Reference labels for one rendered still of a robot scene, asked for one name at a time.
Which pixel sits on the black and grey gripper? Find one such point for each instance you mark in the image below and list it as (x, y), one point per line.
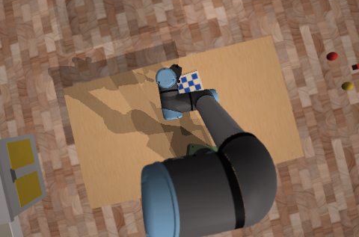
(177, 70)

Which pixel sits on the blue and cream chessboard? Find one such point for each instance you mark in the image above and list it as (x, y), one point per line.
(190, 82)

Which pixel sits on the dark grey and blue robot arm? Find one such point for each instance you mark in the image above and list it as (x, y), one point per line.
(201, 195)

